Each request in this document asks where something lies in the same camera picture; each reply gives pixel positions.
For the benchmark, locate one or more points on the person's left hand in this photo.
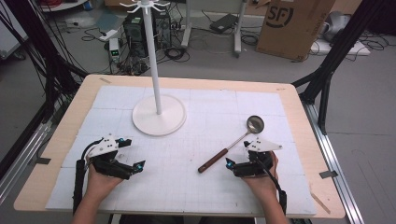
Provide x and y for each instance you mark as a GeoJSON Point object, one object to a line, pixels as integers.
{"type": "Point", "coordinates": [101, 183]}

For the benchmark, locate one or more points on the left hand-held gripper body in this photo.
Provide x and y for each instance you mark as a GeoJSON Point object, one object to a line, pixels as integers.
{"type": "Point", "coordinates": [104, 146]}

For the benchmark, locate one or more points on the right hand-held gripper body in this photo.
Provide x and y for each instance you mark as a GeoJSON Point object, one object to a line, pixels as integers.
{"type": "Point", "coordinates": [263, 145]}

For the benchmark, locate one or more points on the person's right hand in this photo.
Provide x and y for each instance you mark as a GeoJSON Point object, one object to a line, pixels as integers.
{"type": "Point", "coordinates": [263, 185]}

